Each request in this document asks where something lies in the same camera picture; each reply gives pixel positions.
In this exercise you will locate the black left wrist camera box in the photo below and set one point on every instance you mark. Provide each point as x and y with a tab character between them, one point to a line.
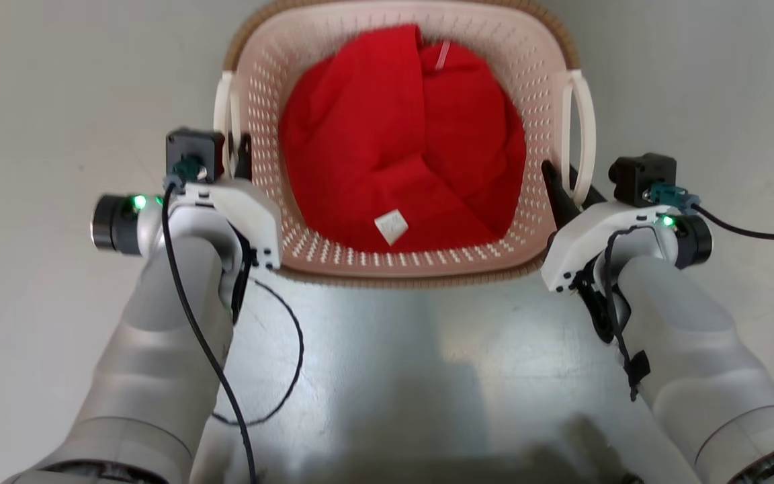
193	148

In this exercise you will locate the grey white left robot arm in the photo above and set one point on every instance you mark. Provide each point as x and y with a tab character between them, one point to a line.
158	349

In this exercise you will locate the red garment with white label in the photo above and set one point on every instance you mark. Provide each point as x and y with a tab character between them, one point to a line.
373	154

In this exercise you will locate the pink perforated plastic laundry basket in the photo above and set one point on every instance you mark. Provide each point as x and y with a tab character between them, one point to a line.
420	263

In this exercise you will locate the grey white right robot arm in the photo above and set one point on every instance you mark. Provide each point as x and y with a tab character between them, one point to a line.
696	363

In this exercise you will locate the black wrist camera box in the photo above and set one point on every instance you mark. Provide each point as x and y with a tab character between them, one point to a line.
193	148
639	176

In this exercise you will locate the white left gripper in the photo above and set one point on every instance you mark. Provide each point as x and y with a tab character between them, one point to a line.
252	208

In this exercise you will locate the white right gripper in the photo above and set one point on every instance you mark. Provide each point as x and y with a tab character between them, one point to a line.
578	238

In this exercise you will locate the shiny grey robot base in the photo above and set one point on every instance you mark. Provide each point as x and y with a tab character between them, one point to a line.
427	376

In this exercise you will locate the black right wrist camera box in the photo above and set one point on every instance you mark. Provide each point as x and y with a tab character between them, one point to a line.
639	176

